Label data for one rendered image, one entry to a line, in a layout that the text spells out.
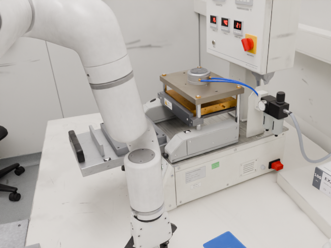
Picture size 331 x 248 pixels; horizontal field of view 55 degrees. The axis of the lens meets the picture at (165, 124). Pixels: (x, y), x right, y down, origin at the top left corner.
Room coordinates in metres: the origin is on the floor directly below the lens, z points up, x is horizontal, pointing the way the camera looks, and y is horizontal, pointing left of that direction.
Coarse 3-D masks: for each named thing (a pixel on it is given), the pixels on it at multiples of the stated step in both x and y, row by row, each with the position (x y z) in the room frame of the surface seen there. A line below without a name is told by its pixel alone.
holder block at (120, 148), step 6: (150, 120) 0.99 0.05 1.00; (102, 126) 0.97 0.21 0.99; (156, 126) 0.94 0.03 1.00; (156, 132) 0.90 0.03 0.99; (162, 132) 0.90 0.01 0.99; (108, 138) 0.90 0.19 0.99; (162, 138) 0.87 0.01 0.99; (114, 144) 0.84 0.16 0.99; (120, 144) 0.87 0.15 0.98; (126, 144) 0.84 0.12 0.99; (114, 150) 0.84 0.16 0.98; (120, 150) 0.82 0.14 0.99; (126, 150) 0.82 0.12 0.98
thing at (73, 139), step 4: (68, 132) 0.92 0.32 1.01; (72, 132) 0.91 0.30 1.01; (72, 136) 0.88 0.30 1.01; (76, 136) 0.89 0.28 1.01; (72, 140) 0.86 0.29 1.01; (76, 140) 0.86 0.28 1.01; (72, 144) 0.86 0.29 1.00; (76, 144) 0.83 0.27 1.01; (76, 148) 0.81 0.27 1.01; (80, 148) 0.81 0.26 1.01; (76, 152) 0.80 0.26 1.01; (80, 152) 0.80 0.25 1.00; (80, 156) 0.79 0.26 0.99; (80, 160) 0.79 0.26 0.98; (84, 160) 0.80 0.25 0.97
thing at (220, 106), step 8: (176, 96) 1.04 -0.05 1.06; (184, 104) 0.96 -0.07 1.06; (192, 104) 0.96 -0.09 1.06; (208, 104) 0.95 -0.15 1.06; (216, 104) 0.95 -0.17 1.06; (224, 104) 0.96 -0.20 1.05; (232, 104) 0.97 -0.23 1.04; (192, 112) 0.91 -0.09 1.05; (208, 112) 0.93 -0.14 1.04; (216, 112) 0.95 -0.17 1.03; (224, 112) 0.96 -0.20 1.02
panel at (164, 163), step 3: (162, 156) 0.87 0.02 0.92; (162, 159) 0.86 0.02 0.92; (162, 162) 0.85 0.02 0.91; (165, 162) 0.84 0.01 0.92; (162, 165) 0.84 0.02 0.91; (165, 165) 0.83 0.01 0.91; (162, 168) 0.83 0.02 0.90; (165, 168) 0.82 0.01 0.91; (162, 171) 0.83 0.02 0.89; (165, 171) 0.82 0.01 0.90; (162, 174) 0.83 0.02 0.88; (162, 177) 0.82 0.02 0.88
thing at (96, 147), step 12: (84, 132) 0.98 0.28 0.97; (96, 132) 0.98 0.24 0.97; (84, 144) 0.90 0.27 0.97; (96, 144) 0.88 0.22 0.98; (108, 144) 0.89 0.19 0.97; (84, 156) 0.82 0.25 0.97; (96, 156) 0.82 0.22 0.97; (108, 156) 0.81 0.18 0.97; (120, 156) 0.81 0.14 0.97; (84, 168) 0.76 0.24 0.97; (96, 168) 0.78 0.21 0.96; (108, 168) 0.79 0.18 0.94
